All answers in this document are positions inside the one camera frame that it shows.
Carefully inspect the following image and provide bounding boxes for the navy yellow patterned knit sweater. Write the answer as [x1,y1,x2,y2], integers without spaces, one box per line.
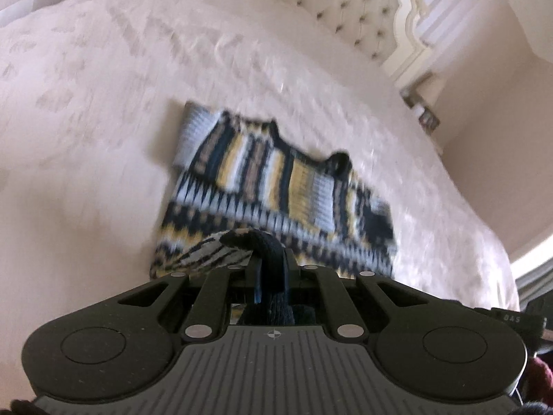
[148,99,400,327]

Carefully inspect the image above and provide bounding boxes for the white right nightstand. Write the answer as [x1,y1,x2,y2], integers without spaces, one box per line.
[401,72,446,156]

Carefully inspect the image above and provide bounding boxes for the cream floral bedspread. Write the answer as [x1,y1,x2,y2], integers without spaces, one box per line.
[1,0,519,404]

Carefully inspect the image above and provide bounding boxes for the cream tufted headboard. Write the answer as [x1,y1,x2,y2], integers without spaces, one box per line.
[280,0,432,88]

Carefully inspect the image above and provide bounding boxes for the picture frame on right nightstand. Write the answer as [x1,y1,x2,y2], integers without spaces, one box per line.
[418,107,441,135]

